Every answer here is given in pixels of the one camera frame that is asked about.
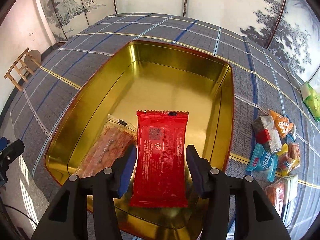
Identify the red foil snack packet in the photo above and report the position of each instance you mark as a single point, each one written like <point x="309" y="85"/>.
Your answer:
<point x="160" y="178"/>

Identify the yellow wrapped pastry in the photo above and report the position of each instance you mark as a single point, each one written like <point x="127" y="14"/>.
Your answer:
<point x="285" y="163"/>

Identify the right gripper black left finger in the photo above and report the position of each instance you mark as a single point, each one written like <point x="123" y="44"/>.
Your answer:
<point x="66" y="215"/>

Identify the red and gold toffee tin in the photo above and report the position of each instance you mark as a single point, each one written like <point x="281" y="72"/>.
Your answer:
<point x="142" y="76"/>

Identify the pink white boxed snack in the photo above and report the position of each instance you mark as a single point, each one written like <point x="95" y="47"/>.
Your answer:
<point x="294" y="151"/>

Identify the light blue small snack packet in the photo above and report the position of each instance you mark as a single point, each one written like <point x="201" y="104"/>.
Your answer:
<point x="262" y="161"/>

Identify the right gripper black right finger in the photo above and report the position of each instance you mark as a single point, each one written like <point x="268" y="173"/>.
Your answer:
<point x="255" y="216"/>

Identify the clear blue-ended snack packet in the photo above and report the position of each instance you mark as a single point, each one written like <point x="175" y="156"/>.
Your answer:
<point x="292" y="133"/>

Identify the clear packet of orange crackers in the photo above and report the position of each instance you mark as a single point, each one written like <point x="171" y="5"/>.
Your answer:
<point x="111" y="144"/>

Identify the blue and mint snack bag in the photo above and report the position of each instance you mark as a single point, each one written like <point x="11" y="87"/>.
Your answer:
<point x="290" y="193"/>

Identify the painted folding screen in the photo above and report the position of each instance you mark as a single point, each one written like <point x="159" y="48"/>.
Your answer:
<point x="289" y="29"/>

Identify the small wooden stool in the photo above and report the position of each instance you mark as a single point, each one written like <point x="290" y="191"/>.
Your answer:
<point x="26" y="63"/>

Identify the blue plaid tablecloth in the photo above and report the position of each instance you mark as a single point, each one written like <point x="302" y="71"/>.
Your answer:
<point x="261" y="82"/>

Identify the orange snack packet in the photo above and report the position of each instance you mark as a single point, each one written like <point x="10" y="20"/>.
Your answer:
<point x="282" y="123"/>

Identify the green tissue pack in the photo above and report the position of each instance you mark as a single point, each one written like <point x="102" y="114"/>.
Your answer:
<point x="311" y="100"/>

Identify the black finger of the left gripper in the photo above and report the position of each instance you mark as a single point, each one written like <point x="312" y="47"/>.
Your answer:
<point x="9" y="152"/>

